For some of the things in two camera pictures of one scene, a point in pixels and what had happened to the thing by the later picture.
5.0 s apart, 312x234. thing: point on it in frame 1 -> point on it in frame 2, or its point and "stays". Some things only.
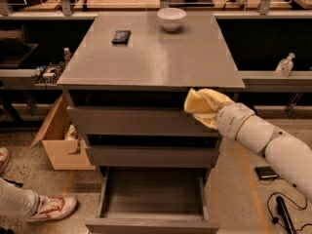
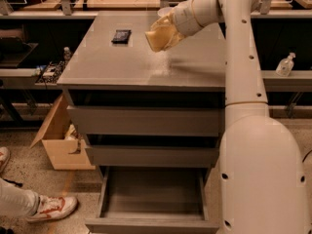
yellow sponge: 196,103 -> 159,38
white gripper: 232,119 -> 183,19
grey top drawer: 108,121 stays
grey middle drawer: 153,156 stays
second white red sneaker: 5,159 stays
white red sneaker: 52,208 stays
